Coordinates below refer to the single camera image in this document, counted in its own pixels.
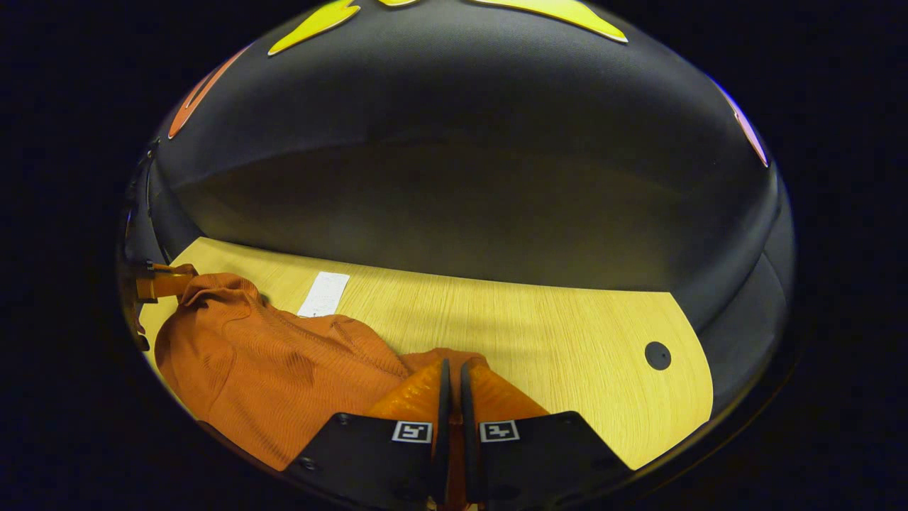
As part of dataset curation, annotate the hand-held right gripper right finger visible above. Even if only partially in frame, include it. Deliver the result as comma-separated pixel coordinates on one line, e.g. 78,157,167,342
460,358,632,508

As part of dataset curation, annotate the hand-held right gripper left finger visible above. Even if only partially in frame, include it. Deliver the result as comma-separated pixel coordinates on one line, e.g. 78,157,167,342
284,357,453,511

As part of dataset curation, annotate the rust orange knit garment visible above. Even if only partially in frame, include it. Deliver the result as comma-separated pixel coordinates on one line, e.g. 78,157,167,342
154,273,490,508

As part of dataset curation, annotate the white paper garment tag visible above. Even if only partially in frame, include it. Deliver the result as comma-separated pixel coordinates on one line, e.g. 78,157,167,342
297,271,350,318

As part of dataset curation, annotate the black backdrop cloth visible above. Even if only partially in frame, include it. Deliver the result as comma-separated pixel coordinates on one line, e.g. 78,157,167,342
121,0,795,419

